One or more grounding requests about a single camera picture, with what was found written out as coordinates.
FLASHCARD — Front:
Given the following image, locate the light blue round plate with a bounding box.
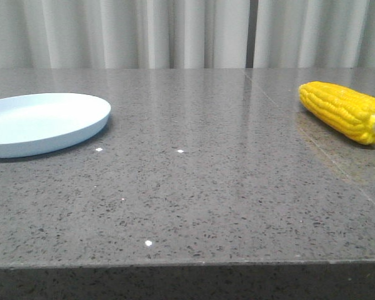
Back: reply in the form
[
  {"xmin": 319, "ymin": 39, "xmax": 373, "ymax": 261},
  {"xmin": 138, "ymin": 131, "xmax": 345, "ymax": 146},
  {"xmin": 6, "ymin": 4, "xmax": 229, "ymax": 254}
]
[{"xmin": 0, "ymin": 93, "xmax": 111, "ymax": 158}]

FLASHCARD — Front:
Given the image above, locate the yellow corn cob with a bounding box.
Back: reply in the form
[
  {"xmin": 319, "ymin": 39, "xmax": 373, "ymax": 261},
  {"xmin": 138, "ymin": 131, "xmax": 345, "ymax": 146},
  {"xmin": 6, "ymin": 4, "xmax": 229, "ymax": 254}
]
[{"xmin": 298, "ymin": 81, "xmax": 375, "ymax": 145}]

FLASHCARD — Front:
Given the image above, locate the grey pleated curtain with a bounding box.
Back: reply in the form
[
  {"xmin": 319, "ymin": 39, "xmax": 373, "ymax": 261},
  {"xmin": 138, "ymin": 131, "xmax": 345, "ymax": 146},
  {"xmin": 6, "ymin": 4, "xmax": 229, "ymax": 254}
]
[{"xmin": 0, "ymin": 1, "xmax": 375, "ymax": 69}]

